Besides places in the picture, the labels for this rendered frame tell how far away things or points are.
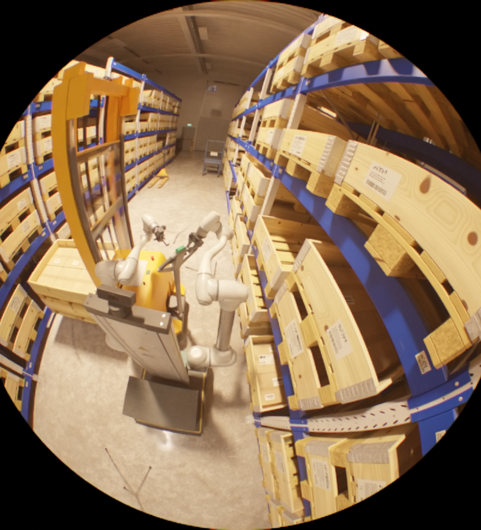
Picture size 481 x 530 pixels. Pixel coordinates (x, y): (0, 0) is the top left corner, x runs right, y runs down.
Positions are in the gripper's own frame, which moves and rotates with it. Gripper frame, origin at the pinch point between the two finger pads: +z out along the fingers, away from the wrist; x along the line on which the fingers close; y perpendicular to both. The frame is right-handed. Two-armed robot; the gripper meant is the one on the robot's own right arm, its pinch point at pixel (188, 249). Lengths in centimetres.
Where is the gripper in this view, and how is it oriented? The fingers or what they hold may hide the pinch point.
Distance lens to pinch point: 147.4
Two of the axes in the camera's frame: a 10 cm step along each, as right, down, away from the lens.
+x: 7.0, 7.1, -1.2
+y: -3.0, 1.4, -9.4
